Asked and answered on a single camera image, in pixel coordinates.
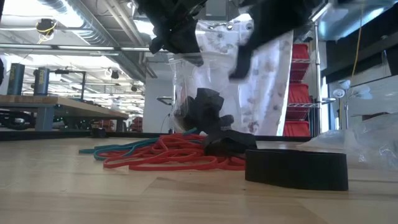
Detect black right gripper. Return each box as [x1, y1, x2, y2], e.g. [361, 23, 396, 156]
[229, 0, 324, 80]

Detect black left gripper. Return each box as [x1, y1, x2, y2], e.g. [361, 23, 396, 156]
[136, 0, 208, 65]

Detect red thin rubber bands tangle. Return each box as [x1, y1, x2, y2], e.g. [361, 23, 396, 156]
[102, 133, 246, 172]

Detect teal thin rubber bands tangle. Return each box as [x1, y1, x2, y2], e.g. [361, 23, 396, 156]
[78, 127, 200, 161]

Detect white floral cloth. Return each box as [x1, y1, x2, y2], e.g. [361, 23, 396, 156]
[195, 20, 295, 137]

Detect red plastic bin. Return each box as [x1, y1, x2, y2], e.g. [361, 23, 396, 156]
[285, 82, 312, 121]
[282, 120, 311, 137]
[292, 43, 311, 82]

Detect long ceiling light bar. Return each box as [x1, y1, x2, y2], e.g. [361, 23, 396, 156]
[0, 43, 175, 53]

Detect floor lamp white shades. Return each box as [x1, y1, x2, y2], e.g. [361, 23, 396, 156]
[332, 79, 373, 131]

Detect black round puck white label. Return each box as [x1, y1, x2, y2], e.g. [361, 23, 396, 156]
[91, 127, 108, 139]

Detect dark blue cylinder canister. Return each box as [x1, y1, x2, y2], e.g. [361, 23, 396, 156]
[6, 63, 25, 96]
[33, 67, 50, 96]

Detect silver ceiling air duct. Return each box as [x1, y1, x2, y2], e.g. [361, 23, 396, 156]
[37, 0, 159, 83]

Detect yellow cable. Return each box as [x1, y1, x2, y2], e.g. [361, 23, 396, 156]
[350, 0, 366, 82]

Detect black yellow ceiling cord reel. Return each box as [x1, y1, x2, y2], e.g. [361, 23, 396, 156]
[35, 17, 58, 44]

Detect wooden workbench grey steel frame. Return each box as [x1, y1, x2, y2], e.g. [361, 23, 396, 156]
[0, 95, 130, 132]

